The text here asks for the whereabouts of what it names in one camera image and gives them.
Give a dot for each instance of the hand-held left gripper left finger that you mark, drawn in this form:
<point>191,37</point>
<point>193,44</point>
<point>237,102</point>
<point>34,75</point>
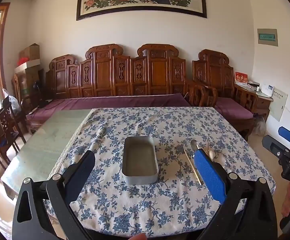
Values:
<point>81,177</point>

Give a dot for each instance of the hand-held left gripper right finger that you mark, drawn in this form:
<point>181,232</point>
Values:
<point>210,175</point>

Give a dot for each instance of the pale chopstick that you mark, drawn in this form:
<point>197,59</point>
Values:
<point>192,167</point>

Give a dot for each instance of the metal spoon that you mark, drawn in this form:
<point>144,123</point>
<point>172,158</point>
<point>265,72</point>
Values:
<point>194,145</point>

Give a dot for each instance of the rectangular metal tin tray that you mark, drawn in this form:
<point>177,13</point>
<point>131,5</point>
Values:
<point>138,160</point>

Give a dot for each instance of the person's left hand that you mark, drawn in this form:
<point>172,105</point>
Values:
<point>138,237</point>

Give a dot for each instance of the grey fluffy bundle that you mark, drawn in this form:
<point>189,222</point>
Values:
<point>261,126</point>

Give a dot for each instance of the wooden side table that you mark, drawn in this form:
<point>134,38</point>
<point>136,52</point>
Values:
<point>262,105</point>

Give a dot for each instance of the square purple seat cushion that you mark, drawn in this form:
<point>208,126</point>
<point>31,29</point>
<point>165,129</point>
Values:
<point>232,107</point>

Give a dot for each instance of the blue floral tablecloth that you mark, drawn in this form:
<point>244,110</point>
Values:
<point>175,130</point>

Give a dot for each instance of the long purple sofa cushion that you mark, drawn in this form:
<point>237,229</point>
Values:
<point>110,101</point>

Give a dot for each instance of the dark wooden chair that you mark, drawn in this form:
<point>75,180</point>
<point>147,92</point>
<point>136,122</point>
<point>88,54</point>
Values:
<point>2,135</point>

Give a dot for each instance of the carved wooden armchair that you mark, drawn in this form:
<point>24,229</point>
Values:
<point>213,72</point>

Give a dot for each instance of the clear plastic bag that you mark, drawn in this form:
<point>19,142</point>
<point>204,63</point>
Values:
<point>12,102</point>

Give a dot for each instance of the carved wooden sofa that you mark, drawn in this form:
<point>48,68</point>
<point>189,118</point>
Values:
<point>105,75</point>

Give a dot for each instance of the stack of cardboard boxes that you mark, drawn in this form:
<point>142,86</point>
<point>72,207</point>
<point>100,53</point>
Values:
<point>32,82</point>

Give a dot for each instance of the long white box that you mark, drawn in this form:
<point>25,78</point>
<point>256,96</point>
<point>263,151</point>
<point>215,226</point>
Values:
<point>26,66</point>

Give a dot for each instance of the brown cardboard box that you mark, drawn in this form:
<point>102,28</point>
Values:
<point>30,52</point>

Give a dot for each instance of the white wall cabinet door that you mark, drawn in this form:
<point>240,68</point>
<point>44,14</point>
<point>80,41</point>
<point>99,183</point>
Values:
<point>277,103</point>

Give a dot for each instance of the green wall panel box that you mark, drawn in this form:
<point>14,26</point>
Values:
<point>267,37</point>

